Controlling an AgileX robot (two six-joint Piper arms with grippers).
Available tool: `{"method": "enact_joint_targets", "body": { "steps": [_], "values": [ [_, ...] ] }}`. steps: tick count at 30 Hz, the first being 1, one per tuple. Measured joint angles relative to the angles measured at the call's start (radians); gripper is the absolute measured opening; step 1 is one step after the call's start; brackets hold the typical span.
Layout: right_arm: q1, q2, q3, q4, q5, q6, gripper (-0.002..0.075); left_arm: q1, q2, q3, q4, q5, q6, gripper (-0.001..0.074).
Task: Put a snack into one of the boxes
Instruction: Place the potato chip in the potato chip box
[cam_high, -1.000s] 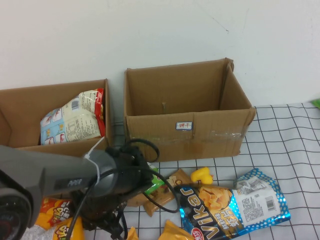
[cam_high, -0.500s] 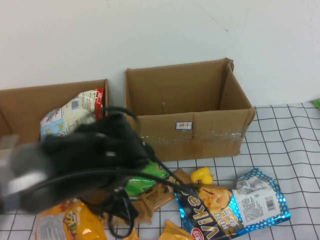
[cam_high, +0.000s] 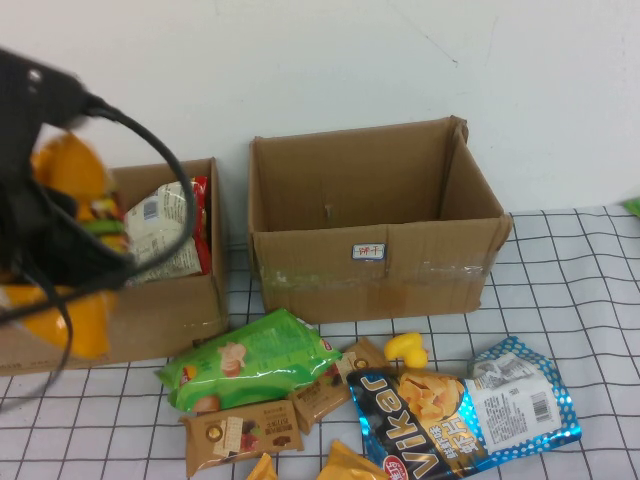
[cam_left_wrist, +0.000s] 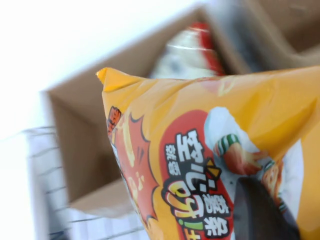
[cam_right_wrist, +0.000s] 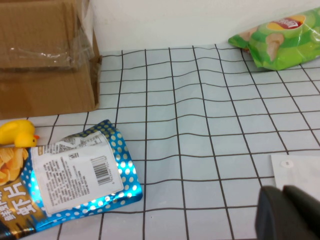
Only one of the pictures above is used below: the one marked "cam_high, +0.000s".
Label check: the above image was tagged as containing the large brown cookie pack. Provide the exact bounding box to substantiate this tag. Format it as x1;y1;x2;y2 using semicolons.
179;398;305;478

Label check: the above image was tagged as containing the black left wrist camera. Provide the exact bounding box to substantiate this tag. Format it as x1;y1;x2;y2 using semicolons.
0;47;95;176

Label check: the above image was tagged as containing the yellow rubber duck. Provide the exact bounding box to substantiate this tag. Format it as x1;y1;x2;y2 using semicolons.
383;333;429;371

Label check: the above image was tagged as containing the small orange snack packet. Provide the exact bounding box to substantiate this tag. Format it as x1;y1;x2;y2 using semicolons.
244;451;277;480

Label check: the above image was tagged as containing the green Lay's chip bag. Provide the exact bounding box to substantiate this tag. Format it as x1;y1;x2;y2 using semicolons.
155;307;345;414

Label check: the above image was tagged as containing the white blue shrimp snack bag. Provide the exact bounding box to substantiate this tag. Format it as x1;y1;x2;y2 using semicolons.
122;180;205;287

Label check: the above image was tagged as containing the red snack bag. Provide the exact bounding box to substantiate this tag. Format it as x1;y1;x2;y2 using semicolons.
190;175;213;275

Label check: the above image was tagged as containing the label sticker red handwriting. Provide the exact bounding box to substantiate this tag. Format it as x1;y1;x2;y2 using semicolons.
351;243;388;262

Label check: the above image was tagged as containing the brown cardboard box, chips label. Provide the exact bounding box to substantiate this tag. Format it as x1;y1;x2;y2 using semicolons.
0;158;230;377

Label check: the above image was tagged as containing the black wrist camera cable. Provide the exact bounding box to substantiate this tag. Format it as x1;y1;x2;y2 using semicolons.
0;94;197;412

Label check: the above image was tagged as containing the blue Vikar shrimp chip bag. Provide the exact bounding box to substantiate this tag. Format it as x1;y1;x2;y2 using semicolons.
346;335;584;480

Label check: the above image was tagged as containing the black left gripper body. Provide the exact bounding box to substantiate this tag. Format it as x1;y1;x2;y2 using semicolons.
0;173;137;292

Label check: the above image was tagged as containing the tall brown cardboard box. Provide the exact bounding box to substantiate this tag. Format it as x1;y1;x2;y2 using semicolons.
248;115;514;325

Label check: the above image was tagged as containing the orange puffed snack bag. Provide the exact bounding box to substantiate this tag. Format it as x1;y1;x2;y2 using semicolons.
0;130;127;359

